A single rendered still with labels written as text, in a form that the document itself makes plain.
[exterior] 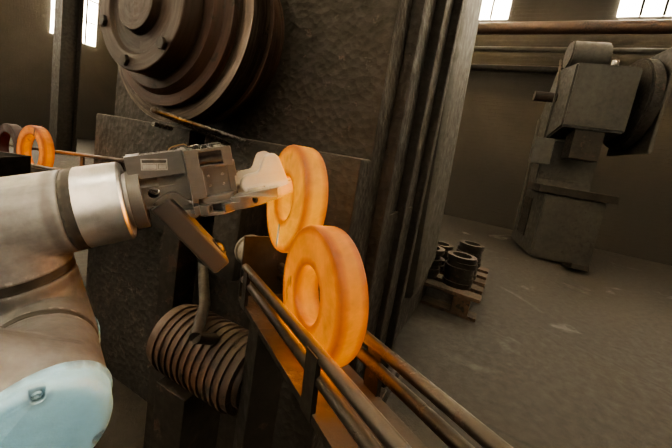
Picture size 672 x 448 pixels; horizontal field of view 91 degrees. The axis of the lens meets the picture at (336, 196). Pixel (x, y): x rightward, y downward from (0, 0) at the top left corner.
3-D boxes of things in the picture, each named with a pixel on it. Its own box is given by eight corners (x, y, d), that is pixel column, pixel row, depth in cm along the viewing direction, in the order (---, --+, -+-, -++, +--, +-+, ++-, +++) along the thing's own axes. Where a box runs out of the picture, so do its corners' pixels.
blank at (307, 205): (293, 147, 55) (273, 144, 53) (337, 147, 41) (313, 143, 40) (279, 238, 56) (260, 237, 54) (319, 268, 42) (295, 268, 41)
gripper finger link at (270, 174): (307, 149, 44) (237, 158, 40) (312, 191, 45) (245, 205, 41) (299, 147, 47) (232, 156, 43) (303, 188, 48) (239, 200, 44)
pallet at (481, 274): (309, 262, 253) (318, 207, 247) (354, 244, 324) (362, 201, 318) (474, 323, 198) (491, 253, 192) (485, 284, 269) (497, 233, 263)
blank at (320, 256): (303, 234, 47) (281, 233, 45) (365, 215, 33) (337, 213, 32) (306, 352, 43) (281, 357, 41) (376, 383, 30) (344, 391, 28)
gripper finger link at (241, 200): (280, 189, 42) (207, 203, 38) (282, 200, 42) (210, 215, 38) (269, 183, 46) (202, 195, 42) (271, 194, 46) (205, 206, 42)
